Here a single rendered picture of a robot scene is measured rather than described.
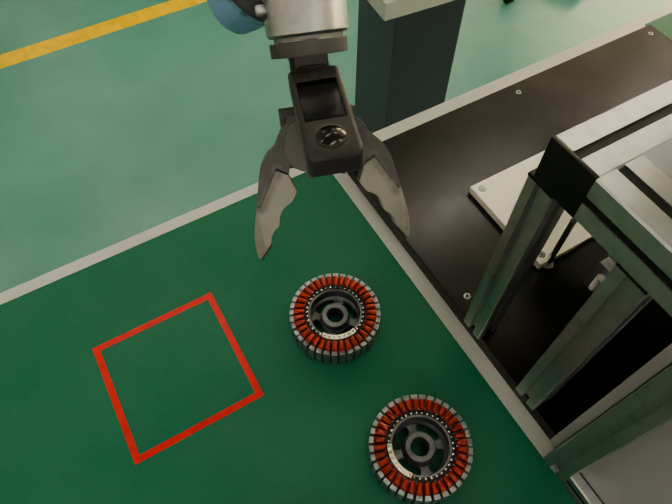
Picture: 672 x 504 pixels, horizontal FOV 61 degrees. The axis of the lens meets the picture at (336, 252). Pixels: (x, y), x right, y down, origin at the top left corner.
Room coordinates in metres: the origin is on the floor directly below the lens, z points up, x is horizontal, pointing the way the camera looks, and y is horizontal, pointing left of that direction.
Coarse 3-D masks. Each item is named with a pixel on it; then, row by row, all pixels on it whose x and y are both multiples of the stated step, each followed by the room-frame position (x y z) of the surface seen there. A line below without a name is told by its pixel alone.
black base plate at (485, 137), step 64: (576, 64) 0.78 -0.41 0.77; (640, 64) 0.78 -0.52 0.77; (448, 128) 0.63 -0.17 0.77; (512, 128) 0.63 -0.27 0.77; (448, 192) 0.51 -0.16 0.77; (448, 256) 0.40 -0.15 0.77; (576, 256) 0.40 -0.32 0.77; (512, 320) 0.30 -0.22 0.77; (640, 320) 0.30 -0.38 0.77; (512, 384) 0.23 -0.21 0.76; (576, 384) 0.22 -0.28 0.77
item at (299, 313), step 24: (312, 288) 0.34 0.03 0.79; (336, 288) 0.34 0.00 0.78; (360, 288) 0.34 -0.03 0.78; (312, 312) 0.32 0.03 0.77; (336, 312) 0.32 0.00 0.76; (360, 312) 0.31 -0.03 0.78; (312, 336) 0.27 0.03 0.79; (336, 336) 0.27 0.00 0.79; (360, 336) 0.27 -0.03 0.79; (336, 360) 0.25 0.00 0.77
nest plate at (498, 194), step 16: (528, 160) 0.56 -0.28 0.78; (496, 176) 0.53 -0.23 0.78; (512, 176) 0.53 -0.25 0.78; (480, 192) 0.50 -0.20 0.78; (496, 192) 0.50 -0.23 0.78; (512, 192) 0.50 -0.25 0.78; (496, 208) 0.47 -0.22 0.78; (512, 208) 0.47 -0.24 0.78; (560, 224) 0.44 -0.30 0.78; (576, 224) 0.44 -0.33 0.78; (576, 240) 0.42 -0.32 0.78; (544, 256) 0.39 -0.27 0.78; (560, 256) 0.40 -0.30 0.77
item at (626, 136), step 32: (640, 96) 0.32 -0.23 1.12; (576, 128) 0.29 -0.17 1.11; (608, 128) 0.29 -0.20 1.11; (640, 128) 0.29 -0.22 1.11; (544, 160) 0.28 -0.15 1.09; (576, 160) 0.26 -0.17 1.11; (608, 160) 0.26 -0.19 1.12; (640, 160) 0.26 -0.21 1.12; (576, 192) 0.25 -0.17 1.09; (608, 192) 0.23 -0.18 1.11; (640, 192) 0.23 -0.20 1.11; (608, 224) 0.22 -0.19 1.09; (640, 224) 0.21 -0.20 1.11; (640, 256) 0.20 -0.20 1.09
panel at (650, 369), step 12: (660, 360) 0.15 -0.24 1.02; (636, 372) 0.16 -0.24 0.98; (648, 372) 0.15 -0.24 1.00; (660, 372) 0.16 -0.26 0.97; (624, 384) 0.16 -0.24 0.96; (636, 384) 0.15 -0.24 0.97; (612, 396) 0.15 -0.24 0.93; (624, 396) 0.15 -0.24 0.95; (600, 408) 0.15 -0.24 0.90; (576, 420) 0.16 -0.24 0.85; (588, 420) 0.15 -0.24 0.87; (564, 432) 0.16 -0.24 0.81; (576, 432) 0.15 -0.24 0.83
